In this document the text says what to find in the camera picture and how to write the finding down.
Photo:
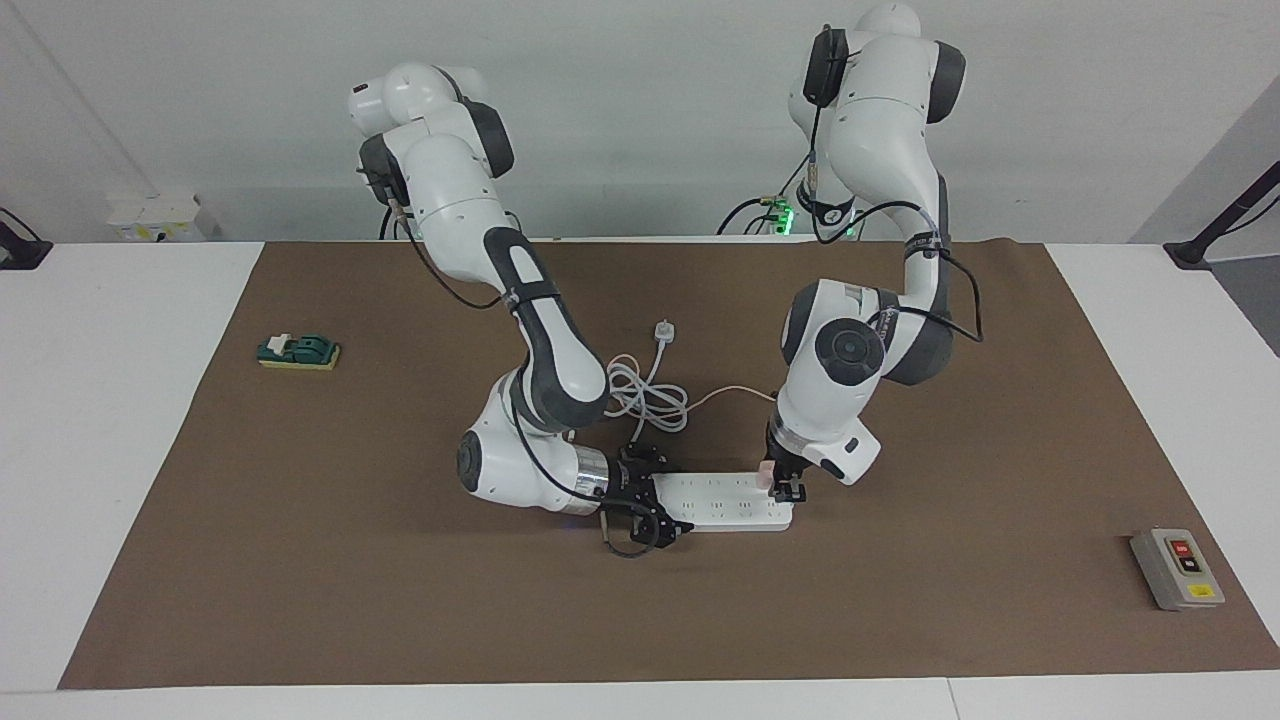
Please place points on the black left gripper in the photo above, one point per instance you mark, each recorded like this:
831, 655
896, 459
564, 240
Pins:
785, 460

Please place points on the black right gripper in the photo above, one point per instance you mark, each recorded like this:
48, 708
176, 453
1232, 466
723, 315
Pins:
630, 490

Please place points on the pink charger adapter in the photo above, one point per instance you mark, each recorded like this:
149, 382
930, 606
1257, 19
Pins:
764, 475

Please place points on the white power strip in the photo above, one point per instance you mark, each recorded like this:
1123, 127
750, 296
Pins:
720, 505

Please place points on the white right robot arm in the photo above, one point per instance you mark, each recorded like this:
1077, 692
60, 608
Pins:
450, 200

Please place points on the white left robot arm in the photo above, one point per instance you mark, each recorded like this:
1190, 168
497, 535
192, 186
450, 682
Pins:
880, 130

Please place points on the brown table mat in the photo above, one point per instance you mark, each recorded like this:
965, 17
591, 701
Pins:
300, 560

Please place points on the black clamp stand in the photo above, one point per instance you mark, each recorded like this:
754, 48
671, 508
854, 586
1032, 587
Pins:
1195, 250
20, 252

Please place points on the white boxes with yellow labels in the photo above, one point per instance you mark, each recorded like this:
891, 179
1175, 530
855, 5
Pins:
150, 220

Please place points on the green knife switch yellow base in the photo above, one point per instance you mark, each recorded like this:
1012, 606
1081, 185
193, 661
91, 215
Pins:
298, 352

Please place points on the grey push-button switch box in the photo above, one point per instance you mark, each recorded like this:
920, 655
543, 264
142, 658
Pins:
1170, 575

